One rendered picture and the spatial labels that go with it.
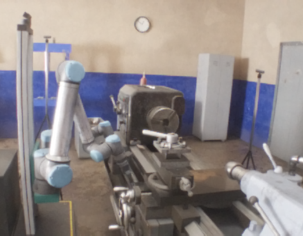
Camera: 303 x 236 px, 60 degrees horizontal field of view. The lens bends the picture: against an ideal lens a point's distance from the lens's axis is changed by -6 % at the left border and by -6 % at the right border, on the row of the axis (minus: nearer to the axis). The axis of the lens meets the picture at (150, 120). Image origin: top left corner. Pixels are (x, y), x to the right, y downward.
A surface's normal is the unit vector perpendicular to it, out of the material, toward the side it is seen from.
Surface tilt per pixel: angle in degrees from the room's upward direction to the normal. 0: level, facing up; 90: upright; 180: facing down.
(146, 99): 90
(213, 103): 90
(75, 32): 90
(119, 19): 90
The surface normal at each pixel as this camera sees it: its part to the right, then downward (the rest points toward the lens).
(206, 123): 0.27, 0.21
